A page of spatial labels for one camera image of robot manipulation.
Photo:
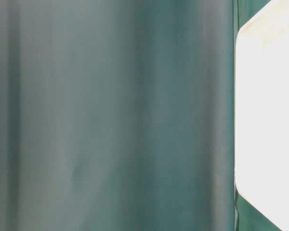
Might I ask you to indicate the white plastic tray case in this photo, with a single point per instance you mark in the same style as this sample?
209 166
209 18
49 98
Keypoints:
262 112

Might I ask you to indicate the green table cloth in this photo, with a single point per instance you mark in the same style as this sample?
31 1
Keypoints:
118 115

